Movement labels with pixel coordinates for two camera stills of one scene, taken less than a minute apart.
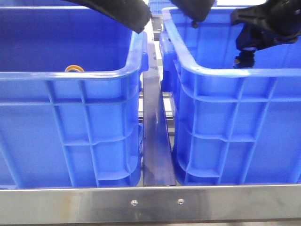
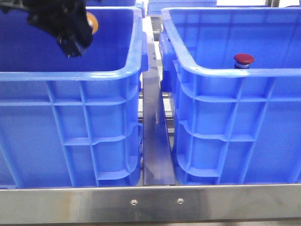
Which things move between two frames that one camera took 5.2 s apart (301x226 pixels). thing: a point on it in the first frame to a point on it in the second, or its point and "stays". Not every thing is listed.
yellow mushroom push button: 74,68 to 92,22
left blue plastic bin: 70,99 stays
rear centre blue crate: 156,6 stays
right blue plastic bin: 229,125 stays
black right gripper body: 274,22 to 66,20
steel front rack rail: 209,203 stays
